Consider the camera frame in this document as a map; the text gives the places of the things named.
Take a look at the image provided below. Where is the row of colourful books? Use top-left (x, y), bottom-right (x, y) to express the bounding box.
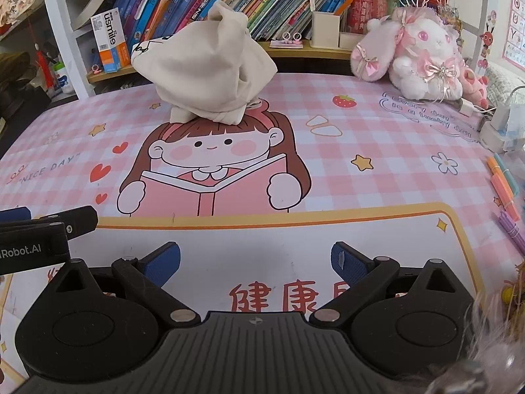
top-left (82, 0), bottom-right (370, 42)

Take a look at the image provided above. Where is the grey fluffy fur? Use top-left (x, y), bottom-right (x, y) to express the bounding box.
top-left (427, 291), bottom-right (525, 394)

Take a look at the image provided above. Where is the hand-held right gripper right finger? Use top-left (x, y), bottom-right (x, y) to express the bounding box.
top-left (309, 241), bottom-right (466, 326)

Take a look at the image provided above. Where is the red tassel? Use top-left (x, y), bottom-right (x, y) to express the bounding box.
top-left (28, 20), bottom-right (52, 89)

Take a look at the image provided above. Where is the white square pen holder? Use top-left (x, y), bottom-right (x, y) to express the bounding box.
top-left (310, 10), bottom-right (341, 48)

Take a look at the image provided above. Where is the alphabet wall poster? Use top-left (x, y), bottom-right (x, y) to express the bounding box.
top-left (502, 0), bottom-right (525, 66)

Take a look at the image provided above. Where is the pink white plush bunny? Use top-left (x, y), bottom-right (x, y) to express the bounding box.
top-left (350, 0), bottom-right (466, 101)

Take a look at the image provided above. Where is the purple pastel stick bundle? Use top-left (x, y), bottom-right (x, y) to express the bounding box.
top-left (498, 211), bottom-right (525, 255)

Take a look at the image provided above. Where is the floral card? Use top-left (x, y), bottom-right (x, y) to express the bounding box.
top-left (0, 0), bottom-right (46, 35)

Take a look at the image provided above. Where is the white charging device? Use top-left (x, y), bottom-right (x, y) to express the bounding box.
top-left (480, 104), bottom-right (525, 152)

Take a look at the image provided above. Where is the small cream desk box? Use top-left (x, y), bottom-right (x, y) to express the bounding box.
top-left (340, 29), bottom-right (367, 50)

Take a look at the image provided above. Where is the cream t-shirt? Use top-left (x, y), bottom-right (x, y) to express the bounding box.
top-left (131, 0), bottom-right (278, 126)

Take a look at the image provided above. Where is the small pink plush toy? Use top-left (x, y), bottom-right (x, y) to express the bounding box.
top-left (459, 63), bottom-right (491, 109)

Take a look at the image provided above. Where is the white and wood bookshelf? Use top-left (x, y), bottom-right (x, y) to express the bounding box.
top-left (39, 0), bottom-right (493, 99)

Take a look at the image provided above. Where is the black bag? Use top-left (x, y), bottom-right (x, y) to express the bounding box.
top-left (0, 85), bottom-right (52, 111)

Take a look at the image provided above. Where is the deer wall sticker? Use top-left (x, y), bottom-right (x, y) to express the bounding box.
top-left (478, 10), bottom-right (499, 70)

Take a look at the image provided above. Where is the pink checked desk mat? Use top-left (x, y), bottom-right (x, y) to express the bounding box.
top-left (0, 72), bottom-right (525, 394)

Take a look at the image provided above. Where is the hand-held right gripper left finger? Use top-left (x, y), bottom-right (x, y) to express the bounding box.
top-left (49, 241), bottom-right (198, 326)

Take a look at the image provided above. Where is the large white orange box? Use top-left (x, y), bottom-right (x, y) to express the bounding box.
top-left (90, 7), bottom-right (136, 74)

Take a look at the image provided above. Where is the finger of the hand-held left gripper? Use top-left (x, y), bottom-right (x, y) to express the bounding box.
top-left (39, 205), bottom-right (99, 239)
top-left (0, 207), bottom-right (32, 223)

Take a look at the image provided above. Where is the red thick book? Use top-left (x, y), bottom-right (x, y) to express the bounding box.
top-left (355, 0), bottom-right (396, 33)

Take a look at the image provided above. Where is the bunch of pens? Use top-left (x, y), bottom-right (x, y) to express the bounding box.
top-left (41, 47), bottom-right (63, 67)

